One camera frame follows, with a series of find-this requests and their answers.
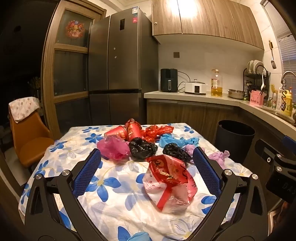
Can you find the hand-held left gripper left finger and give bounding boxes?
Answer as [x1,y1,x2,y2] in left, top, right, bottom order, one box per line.
[24,148,109,241]

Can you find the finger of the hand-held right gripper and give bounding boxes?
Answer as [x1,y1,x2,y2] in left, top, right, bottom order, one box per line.
[281,136,296,149]
[254,138,296,181]

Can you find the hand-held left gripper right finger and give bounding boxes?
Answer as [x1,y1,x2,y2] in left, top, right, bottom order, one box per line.
[185,147,269,241]

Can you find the purple plastic bag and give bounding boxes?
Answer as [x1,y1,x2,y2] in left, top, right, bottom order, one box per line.
[184,144,197,156]
[208,150,231,169]

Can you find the pink plastic bag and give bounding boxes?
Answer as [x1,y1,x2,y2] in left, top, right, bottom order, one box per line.
[97,136,130,160]

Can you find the blue plastic bag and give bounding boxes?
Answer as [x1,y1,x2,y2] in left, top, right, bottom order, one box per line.
[159,134,185,149]
[184,137,200,146]

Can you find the black trash bin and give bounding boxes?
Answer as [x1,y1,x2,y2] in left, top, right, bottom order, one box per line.
[215,120,255,164]

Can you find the red and white printed bag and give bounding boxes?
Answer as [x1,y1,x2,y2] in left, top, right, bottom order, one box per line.
[142,155,197,214]

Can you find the black plastic bag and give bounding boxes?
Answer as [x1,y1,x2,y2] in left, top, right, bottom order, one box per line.
[128,137,157,159]
[162,143,193,164]

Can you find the red paper cup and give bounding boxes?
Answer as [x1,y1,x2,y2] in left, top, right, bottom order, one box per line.
[105,126,129,141]
[125,118,142,127]
[126,123,144,141]

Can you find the red plastic bag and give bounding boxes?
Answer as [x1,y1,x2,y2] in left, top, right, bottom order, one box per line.
[142,125,174,142]

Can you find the blue floral tablecloth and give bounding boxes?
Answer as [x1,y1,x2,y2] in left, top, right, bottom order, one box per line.
[18,123,255,241]

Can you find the yellow bottle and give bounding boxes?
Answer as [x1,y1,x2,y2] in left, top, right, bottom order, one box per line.
[282,88,293,116]

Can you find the white bottle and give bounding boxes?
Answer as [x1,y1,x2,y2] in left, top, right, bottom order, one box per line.
[276,89,284,112]

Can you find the pink utensil basket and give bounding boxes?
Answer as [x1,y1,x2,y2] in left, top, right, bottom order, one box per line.
[249,90,266,106]

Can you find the steel basin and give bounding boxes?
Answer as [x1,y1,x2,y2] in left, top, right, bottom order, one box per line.
[227,89,246,100]

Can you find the kitchen counter with wooden cabinets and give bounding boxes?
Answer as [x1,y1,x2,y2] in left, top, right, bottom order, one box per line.
[144,91,296,163]

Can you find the orange chair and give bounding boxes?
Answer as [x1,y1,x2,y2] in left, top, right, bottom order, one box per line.
[9,111,55,168]

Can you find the steel faucet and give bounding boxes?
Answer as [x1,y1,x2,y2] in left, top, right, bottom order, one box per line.
[281,71,296,93]

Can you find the black dish rack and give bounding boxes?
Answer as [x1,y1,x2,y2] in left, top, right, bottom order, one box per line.
[243,60,271,98]

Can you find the hanging metal spatula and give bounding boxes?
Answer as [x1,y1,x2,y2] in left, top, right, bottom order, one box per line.
[268,40,277,69]

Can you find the cooking oil bottle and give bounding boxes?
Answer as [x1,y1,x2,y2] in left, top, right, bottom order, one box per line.
[210,69,223,97]

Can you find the white electric cooker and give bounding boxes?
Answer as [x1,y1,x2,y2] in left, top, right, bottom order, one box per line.
[184,79,207,95]

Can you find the window blinds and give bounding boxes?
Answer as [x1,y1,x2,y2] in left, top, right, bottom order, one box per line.
[275,30,296,79]

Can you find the spotted white cloth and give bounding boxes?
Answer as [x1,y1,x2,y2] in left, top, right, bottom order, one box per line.
[9,97,40,123]

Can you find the black air fryer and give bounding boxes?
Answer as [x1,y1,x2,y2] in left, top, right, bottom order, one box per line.
[160,68,178,92]

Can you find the wooden glass sliding door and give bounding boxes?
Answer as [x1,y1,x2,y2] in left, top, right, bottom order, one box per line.
[41,0,107,139]

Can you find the dark grey refrigerator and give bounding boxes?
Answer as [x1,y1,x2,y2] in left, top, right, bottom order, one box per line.
[88,6,159,127]

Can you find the red flower door decoration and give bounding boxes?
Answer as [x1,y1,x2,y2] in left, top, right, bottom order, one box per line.
[65,20,85,37]

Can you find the black power cable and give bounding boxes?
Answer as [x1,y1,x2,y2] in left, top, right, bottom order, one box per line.
[177,71,190,92]

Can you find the wooden wall cabinets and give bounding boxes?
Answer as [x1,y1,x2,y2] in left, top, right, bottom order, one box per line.
[151,0,264,49]

